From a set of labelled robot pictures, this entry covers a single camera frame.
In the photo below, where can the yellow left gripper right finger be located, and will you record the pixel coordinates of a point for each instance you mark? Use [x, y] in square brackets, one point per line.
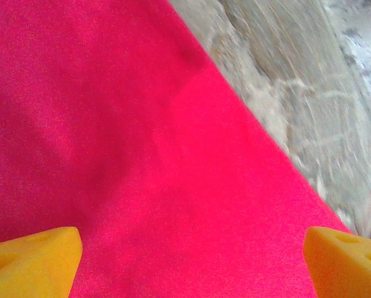
[343, 270]

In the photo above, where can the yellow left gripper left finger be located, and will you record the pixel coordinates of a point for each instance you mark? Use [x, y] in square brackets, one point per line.
[33, 267]

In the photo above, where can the red t-shirt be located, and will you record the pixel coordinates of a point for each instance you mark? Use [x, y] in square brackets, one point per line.
[141, 139]

